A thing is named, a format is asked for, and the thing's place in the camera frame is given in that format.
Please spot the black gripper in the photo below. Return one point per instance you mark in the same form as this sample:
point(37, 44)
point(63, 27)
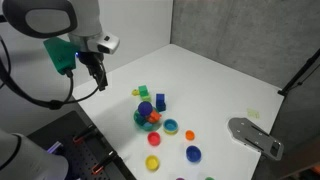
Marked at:
point(87, 58)

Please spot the dark blue bowl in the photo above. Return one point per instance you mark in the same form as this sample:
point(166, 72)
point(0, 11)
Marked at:
point(193, 154)

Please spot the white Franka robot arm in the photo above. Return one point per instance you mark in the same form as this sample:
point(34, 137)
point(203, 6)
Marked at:
point(83, 16)

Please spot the large green bowl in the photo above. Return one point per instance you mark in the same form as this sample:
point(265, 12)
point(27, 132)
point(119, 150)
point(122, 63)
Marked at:
point(136, 118)

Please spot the red bowl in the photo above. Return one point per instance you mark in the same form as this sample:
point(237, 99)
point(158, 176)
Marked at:
point(154, 138)

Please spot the yellow-green bowl under light blue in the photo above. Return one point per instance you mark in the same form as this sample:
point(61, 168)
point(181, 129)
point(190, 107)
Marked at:
point(171, 132)

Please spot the yellow bowl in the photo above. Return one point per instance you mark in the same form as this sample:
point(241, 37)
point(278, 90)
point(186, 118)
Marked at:
point(152, 163)

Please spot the small orange bowl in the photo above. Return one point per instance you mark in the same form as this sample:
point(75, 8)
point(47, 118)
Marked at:
point(190, 135)

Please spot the purple bowl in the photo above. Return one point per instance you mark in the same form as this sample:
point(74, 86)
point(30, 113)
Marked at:
point(180, 178)

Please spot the small green bowl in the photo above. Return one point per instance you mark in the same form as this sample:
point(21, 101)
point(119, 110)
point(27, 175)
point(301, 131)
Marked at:
point(209, 178)

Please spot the yellow cube block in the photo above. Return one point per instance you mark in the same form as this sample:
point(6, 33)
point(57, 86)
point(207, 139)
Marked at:
point(135, 92)

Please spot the green cube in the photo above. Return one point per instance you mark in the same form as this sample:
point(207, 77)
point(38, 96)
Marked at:
point(143, 90)

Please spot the lime green block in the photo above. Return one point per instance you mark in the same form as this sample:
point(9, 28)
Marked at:
point(146, 98)

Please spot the purple ball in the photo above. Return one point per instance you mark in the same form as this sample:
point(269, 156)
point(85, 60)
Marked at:
point(145, 108)

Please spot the black clamp with red tip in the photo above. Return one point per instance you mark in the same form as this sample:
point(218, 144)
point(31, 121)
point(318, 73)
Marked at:
point(85, 134)
point(104, 162)

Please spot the teal toy cube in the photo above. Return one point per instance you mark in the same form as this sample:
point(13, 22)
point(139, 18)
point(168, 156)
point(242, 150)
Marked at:
point(140, 120)

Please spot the bright blue cube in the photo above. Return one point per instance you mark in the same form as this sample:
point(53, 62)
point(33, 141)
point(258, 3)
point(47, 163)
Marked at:
point(160, 98)

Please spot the orange toy piece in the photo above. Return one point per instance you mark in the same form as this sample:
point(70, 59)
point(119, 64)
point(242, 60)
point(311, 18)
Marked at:
point(154, 116)

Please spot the dark blue cube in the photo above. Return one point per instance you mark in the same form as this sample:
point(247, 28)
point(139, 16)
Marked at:
point(161, 107)

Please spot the black pegboard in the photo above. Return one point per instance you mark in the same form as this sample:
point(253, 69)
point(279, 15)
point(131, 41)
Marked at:
point(83, 156)

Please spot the green toy cup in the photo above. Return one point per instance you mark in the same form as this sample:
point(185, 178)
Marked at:
point(170, 125)

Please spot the grey metal plate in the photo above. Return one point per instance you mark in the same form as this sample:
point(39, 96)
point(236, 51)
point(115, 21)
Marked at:
point(255, 136)

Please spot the black pole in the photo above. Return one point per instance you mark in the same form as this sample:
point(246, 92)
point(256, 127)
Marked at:
point(300, 73)

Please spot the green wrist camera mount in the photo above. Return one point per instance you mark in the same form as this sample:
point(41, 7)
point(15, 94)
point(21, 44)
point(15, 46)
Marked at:
point(61, 55)

